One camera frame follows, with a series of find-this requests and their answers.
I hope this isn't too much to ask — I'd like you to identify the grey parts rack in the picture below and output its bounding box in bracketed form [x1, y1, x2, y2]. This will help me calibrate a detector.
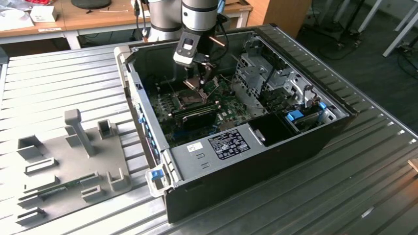
[15, 108, 134, 226]

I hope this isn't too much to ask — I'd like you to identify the white table frame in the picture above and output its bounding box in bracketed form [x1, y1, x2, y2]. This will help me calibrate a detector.
[357, 0, 383, 33]
[382, 0, 418, 57]

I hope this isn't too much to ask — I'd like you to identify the hard disk in blue carrier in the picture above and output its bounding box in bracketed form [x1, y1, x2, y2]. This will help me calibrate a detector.
[283, 109, 327, 132]

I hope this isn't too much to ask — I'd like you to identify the black wheeled stand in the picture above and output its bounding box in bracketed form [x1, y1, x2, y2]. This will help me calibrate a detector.
[338, 0, 363, 47]

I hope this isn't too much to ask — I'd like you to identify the white cardboard box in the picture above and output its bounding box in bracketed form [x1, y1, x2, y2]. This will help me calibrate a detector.
[30, 5, 59, 23]

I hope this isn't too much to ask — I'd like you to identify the white plastic bag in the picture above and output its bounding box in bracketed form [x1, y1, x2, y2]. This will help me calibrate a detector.
[0, 6, 32, 32]

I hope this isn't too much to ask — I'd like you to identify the black hanging cable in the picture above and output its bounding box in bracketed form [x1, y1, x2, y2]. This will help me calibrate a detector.
[130, 0, 150, 42]

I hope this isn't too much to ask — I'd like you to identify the green motherboard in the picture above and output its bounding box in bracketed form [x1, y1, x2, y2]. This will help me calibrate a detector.
[148, 73, 251, 147]

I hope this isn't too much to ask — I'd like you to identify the CPU socket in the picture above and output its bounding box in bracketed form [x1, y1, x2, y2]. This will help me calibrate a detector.
[175, 89, 209, 106]

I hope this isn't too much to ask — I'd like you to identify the silver CPU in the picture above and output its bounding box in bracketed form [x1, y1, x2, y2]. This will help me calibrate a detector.
[182, 77, 206, 91]

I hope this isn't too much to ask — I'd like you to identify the black round pad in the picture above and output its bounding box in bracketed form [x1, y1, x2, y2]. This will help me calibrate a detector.
[71, 0, 112, 9]

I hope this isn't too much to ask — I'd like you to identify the green RAM stick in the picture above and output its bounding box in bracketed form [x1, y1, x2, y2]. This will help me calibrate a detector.
[36, 179, 83, 197]
[170, 104, 219, 118]

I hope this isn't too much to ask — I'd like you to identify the black graphics card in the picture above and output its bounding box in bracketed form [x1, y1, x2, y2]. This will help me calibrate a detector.
[180, 110, 219, 131]

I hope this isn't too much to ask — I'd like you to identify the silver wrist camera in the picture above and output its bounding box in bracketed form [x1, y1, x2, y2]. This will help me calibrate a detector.
[172, 31, 201, 67]

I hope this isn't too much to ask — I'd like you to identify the grey power supply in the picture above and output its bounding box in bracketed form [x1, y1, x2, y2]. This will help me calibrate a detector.
[167, 123, 265, 188]

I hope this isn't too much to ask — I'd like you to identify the black grey PC case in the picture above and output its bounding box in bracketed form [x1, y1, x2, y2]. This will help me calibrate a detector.
[114, 23, 358, 224]

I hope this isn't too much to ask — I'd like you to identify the wooden desk white frame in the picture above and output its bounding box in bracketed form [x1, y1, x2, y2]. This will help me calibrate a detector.
[60, 0, 254, 37]
[0, 0, 82, 49]

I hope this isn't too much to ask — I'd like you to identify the wooden cabinet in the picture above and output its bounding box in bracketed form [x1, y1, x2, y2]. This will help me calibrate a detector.
[261, 0, 313, 39]

